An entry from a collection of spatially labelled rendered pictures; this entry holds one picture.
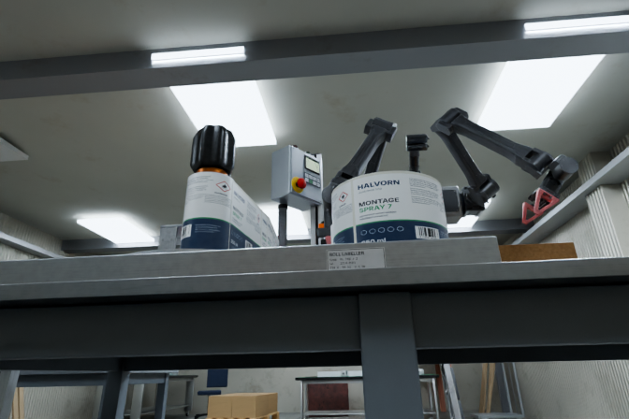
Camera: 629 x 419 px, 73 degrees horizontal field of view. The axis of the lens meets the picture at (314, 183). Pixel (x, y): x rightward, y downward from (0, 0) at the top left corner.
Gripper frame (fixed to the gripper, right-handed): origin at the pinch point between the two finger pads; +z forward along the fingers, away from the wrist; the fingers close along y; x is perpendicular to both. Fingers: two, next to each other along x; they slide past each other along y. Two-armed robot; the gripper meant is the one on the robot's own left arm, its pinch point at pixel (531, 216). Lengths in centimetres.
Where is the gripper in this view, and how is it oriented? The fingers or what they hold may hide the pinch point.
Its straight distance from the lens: 154.9
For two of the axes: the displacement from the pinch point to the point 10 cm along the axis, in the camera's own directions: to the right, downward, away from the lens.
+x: 7.9, 5.4, -3.0
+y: -0.7, -3.9, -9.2
